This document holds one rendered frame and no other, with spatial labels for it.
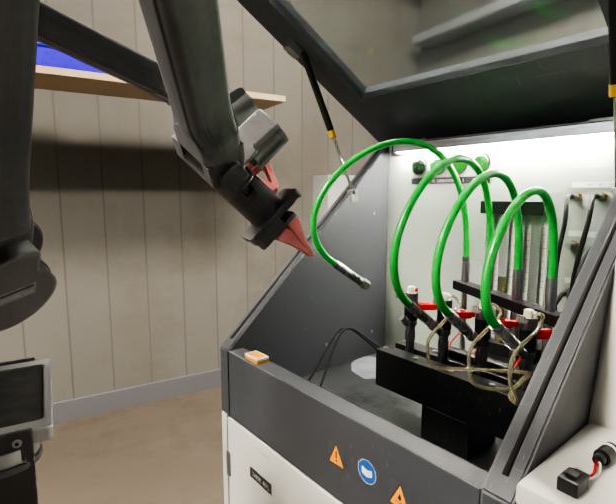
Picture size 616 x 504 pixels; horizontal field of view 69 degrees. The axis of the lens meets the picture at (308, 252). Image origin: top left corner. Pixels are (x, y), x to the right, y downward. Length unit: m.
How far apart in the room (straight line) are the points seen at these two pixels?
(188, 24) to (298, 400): 0.65
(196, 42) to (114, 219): 2.47
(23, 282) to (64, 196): 2.38
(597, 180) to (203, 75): 0.82
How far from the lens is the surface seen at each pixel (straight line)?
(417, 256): 1.28
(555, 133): 1.08
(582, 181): 1.08
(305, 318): 1.17
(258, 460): 1.06
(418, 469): 0.70
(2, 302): 0.46
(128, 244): 2.87
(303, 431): 0.88
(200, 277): 3.00
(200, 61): 0.44
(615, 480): 0.67
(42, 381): 0.76
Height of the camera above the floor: 1.30
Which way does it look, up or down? 7 degrees down
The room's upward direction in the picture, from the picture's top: straight up
